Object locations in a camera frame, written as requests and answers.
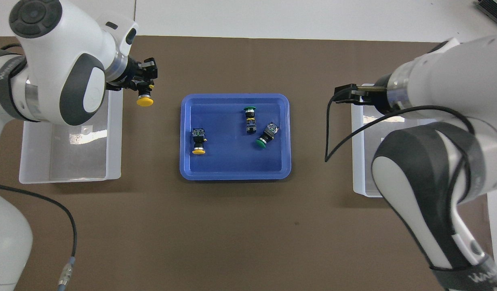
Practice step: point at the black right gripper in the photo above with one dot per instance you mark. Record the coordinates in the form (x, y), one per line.
(371, 95)

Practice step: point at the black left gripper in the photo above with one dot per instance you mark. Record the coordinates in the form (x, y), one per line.
(134, 74)

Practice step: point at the yellow push button switch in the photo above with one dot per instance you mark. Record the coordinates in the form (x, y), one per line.
(145, 100)
(199, 140)

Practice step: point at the green push button switch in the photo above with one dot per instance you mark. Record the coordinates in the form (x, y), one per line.
(250, 120)
(268, 135)

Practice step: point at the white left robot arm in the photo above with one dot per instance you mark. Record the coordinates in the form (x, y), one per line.
(50, 60)

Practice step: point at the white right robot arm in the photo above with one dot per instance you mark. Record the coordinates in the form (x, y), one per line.
(442, 161)

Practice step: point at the translucent box with rectangular label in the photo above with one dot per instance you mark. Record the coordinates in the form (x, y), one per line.
(361, 161)

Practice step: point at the small white round-marked label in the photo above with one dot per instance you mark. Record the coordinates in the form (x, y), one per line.
(86, 129)

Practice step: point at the translucent box with round-marked label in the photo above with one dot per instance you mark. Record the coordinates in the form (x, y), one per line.
(81, 153)

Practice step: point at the blue plastic tray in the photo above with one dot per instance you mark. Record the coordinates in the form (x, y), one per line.
(232, 165)

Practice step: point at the black ribbed device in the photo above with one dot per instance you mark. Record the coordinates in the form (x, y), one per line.
(493, 11)

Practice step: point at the brown paper table mat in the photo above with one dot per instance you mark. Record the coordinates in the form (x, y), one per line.
(240, 230)

